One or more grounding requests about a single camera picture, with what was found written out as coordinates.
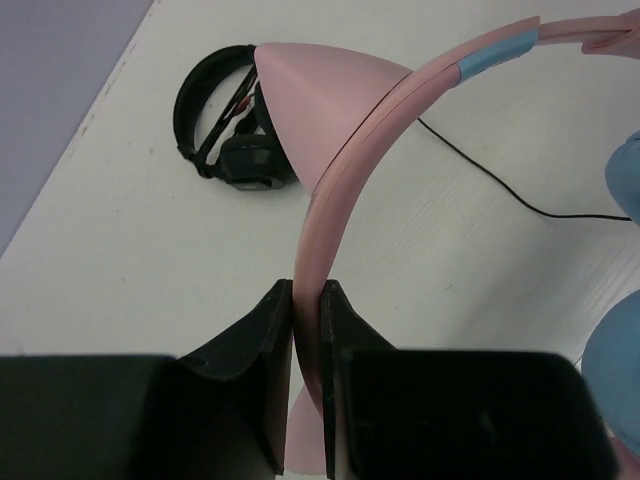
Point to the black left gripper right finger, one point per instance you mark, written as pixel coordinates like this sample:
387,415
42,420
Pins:
393,413

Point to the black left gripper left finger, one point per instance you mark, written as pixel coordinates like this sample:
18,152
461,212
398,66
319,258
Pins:
218,412

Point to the pink blue cat-ear headphones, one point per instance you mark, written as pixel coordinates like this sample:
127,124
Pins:
337,112

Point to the black headphones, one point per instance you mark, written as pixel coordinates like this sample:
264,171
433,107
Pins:
242,149

